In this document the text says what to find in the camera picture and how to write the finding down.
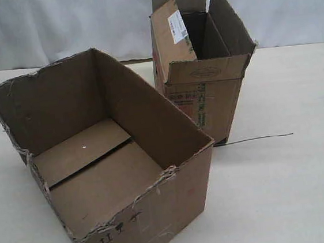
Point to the thin dark wire line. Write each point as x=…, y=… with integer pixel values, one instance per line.
x=252, y=139

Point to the torn cardboard box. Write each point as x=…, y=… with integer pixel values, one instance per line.
x=116, y=161

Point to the tall printed cardboard box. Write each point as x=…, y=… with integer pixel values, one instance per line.
x=201, y=50

